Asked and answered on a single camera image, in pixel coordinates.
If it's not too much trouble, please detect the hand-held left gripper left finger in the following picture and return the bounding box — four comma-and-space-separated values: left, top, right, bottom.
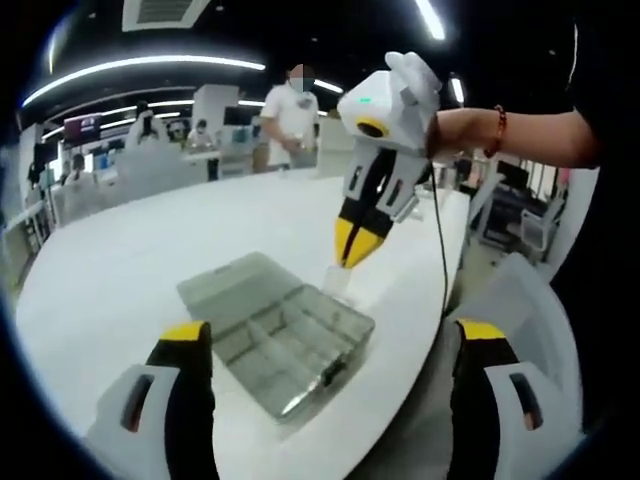
83, 320, 218, 480

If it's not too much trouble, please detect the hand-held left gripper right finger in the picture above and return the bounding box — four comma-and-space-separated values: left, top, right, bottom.
448, 318, 587, 480

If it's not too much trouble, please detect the clear plastic guide fixture box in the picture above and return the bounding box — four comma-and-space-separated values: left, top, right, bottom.
175, 251, 376, 426

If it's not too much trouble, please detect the person's right hand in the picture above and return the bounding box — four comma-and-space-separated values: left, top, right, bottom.
424, 107, 495, 163

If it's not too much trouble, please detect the straight ceiling light strip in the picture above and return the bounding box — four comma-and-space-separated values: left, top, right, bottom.
414, 0, 446, 39

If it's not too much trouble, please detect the white mesh office chair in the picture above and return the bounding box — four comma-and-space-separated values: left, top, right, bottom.
452, 252, 581, 431
519, 199, 567, 264

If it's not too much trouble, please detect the curved ceiling light strip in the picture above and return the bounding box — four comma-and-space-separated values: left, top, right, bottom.
22, 55, 267, 109

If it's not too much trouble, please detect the person's black shirt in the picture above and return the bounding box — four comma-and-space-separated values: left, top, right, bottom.
547, 0, 640, 436

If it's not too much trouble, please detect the ceiling air vent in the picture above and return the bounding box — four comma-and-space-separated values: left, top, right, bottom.
122, 0, 211, 32

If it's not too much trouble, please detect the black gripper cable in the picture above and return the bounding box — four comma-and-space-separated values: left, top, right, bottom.
424, 154, 452, 321

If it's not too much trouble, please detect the red bead bracelet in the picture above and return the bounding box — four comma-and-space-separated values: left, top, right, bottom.
482, 103, 508, 159

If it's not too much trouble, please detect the purple wall screen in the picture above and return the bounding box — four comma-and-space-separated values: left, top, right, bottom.
63, 113, 104, 144

